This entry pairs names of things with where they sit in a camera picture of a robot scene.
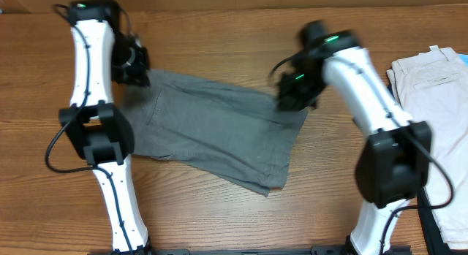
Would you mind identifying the grey shorts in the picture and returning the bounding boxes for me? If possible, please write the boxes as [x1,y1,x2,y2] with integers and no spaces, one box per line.
[120,69,308,197]

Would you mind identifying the black folded garment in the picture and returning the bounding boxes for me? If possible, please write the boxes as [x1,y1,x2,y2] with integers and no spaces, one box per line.
[387,83,453,255]

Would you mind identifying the light blue cloth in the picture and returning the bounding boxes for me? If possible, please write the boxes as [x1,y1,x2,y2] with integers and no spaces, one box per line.
[458,54,468,65]

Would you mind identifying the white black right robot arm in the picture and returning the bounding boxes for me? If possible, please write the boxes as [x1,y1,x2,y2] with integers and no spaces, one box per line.
[277,20,431,254]

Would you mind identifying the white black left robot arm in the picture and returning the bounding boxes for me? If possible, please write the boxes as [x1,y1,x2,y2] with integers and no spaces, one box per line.
[50,0,152,254]

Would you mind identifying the light beige folded shorts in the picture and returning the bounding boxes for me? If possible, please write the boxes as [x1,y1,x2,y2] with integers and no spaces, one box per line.
[387,46,467,251]

